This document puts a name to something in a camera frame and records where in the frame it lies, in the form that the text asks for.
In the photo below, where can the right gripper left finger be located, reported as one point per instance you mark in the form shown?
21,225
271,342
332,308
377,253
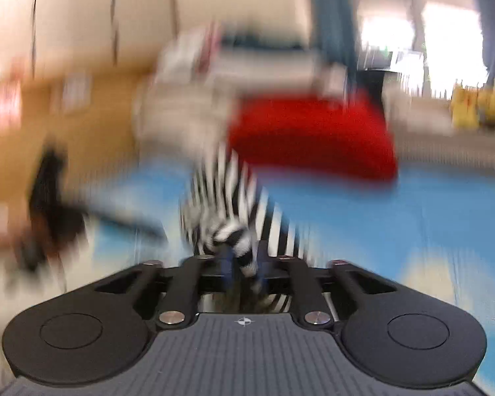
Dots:
89,334

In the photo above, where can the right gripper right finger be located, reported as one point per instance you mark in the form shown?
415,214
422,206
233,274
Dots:
387,330

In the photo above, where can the black white striped garment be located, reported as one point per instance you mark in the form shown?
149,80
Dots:
227,210

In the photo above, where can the blue white patterned bedspread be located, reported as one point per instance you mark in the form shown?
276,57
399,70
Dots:
432,230

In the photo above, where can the red folded blanket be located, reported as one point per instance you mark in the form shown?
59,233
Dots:
322,135

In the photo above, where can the yellow plush toys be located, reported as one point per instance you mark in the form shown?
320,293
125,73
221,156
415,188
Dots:
472,108

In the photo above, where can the folded beige blanket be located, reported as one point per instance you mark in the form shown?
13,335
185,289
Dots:
179,113

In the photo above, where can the blue curtain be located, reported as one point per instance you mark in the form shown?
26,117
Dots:
335,37

